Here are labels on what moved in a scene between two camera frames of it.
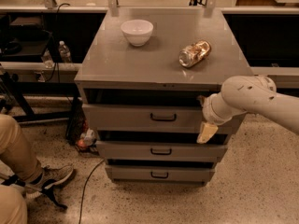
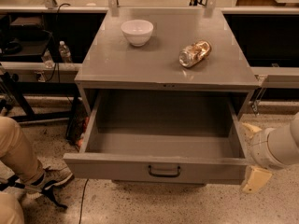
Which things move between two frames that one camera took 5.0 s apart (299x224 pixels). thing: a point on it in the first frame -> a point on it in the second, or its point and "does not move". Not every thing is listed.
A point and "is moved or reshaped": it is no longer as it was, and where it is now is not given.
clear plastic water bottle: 64,52 does not move
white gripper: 209,112 -> 259,148
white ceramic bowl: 136,31 does not move
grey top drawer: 142,118 is moved or reshaped
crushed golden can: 194,53 does not move
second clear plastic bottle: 47,58 does not move
